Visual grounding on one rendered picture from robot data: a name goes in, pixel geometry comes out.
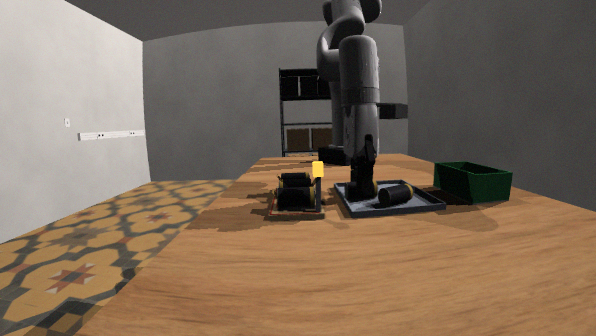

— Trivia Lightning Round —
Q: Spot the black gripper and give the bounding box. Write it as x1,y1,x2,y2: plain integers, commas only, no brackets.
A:
341,103,380,196

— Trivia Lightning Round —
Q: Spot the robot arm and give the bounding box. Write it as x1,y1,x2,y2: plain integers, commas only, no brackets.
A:
317,0,408,149

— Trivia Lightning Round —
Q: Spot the black battery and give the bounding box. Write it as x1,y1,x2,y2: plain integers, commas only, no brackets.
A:
345,181,378,199
281,172,309,180
378,184,413,207
279,178,312,188
277,187,315,208

